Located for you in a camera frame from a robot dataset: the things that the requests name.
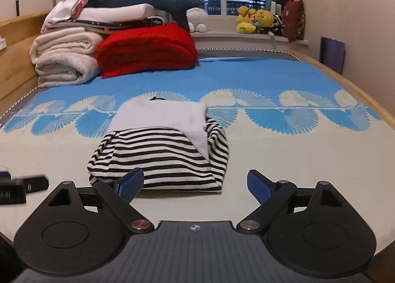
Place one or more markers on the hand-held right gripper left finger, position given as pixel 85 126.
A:
pixel 132 185

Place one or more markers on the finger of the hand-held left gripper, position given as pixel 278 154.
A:
pixel 34 184
pixel 4 175

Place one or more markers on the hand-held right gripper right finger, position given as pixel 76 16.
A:
pixel 259 187

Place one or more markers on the black white striped garment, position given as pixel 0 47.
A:
pixel 160 159

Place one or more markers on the blue cream printed blanket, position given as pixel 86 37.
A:
pixel 277 153

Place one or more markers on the folded cream quilt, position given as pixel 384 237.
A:
pixel 61 54

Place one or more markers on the folded red blanket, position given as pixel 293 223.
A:
pixel 148 51

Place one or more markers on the white window sill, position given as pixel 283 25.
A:
pixel 222 38

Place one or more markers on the folded dark patterned sheet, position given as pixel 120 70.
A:
pixel 132 23

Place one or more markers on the black white plush toy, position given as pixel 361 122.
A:
pixel 277 25

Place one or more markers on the yellow plush toy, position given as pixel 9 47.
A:
pixel 245 19
pixel 265 19

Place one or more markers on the dark red cushion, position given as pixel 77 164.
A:
pixel 293 20

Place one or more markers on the white pink cloth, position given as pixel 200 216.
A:
pixel 61 11

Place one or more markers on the folded white blanket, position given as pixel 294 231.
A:
pixel 117 11

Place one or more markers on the white round plush toy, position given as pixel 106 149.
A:
pixel 197 17

